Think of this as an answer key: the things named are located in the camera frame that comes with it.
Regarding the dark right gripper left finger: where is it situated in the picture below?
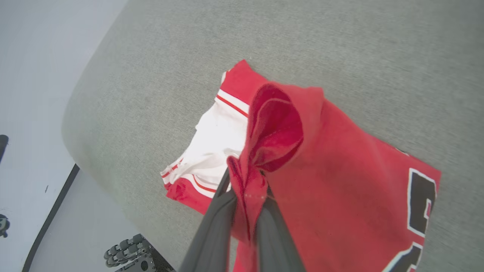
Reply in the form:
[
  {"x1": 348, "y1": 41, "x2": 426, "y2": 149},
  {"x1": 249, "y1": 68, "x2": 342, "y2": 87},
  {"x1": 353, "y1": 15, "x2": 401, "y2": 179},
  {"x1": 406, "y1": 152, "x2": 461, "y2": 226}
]
[{"x1": 180, "y1": 168, "x2": 237, "y2": 272}]

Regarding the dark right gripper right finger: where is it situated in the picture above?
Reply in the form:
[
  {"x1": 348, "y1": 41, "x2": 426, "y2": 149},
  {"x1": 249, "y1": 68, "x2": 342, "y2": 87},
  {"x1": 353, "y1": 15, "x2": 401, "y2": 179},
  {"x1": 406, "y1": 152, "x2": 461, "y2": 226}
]
[{"x1": 255, "y1": 185, "x2": 307, "y2": 272}]

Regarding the red and white basketball jersey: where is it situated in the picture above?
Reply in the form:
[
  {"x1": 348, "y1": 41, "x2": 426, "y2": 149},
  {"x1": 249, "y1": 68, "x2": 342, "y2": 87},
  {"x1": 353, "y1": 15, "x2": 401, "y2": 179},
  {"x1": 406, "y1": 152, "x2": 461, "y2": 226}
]
[{"x1": 161, "y1": 59, "x2": 442, "y2": 272}]

